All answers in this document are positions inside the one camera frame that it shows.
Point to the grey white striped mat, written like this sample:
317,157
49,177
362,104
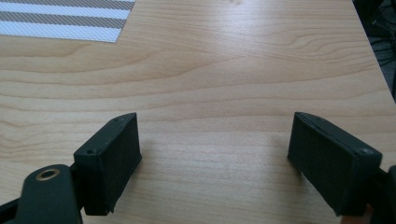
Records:
62,19

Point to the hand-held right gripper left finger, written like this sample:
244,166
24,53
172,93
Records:
106,165

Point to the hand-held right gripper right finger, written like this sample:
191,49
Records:
333,165

